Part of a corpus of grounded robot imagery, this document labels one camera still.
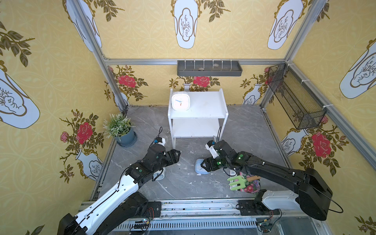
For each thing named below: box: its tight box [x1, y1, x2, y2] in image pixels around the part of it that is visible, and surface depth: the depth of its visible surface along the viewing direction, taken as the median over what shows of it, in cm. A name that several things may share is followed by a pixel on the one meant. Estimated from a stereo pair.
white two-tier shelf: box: [167, 88, 229, 149], surface depth 78 cm
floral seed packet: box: [237, 175, 261, 194], surface depth 83 cm
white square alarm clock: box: [170, 91, 191, 112], surface depth 72 cm
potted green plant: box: [102, 112, 138, 148], surface depth 90 cm
